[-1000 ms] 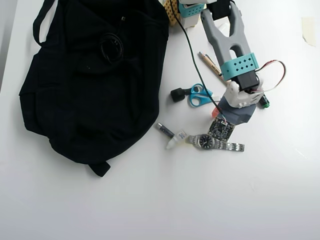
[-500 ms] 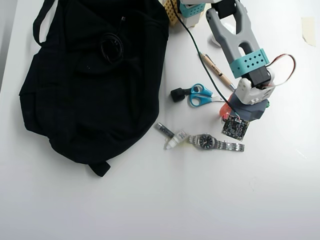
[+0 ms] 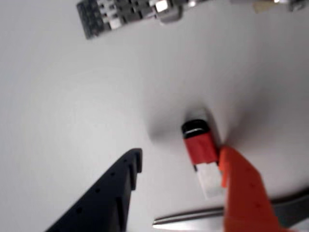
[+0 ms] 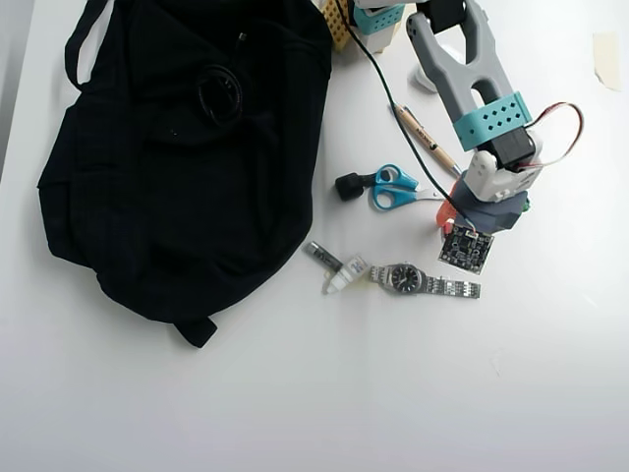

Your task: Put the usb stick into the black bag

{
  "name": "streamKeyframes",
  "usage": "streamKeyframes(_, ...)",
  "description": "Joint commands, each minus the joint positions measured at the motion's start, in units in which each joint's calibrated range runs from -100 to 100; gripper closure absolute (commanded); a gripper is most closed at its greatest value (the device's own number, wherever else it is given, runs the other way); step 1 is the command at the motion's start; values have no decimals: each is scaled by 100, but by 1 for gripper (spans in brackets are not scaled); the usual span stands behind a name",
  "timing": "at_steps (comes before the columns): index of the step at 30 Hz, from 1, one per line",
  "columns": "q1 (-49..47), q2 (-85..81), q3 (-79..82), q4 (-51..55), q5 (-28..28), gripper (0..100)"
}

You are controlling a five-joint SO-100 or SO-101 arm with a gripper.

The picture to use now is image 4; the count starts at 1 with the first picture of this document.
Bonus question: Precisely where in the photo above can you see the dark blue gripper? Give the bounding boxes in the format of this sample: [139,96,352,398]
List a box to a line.
[435,179,529,235]

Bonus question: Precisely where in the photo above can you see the grey black usb stick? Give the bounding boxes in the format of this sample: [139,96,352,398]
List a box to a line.
[304,241,345,271]

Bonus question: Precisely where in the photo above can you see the black fabric bag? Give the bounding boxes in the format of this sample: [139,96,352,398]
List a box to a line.
[36,0,334,350]

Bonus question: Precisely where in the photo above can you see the wooden ballpoint pen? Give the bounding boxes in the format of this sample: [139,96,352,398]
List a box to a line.
[392,103,464,176]

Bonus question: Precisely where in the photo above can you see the small white dropper bottle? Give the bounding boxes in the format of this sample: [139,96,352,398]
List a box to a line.
[321,253,368,296]

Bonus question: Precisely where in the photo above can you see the yellow perforated block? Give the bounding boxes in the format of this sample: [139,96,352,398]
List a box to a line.
[318,0,353,53]

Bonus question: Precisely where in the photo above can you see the beige paper piece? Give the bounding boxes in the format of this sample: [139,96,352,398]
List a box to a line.
[592,31,624,92]

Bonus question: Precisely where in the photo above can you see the black camera circuit board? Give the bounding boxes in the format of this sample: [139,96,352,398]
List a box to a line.
[438,221,495,274]

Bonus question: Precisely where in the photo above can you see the blue handled scissors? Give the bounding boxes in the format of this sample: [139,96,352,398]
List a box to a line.
[368,164,446,213]

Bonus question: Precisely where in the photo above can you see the long black cable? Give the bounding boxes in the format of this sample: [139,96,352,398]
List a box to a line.
[342,0,477,233]

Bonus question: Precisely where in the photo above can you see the red white wire loop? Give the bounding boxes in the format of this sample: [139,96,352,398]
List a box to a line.
[515,101,586,173]

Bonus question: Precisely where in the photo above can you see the black coiled cable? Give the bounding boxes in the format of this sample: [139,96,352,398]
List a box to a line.
[195,29,251,125]

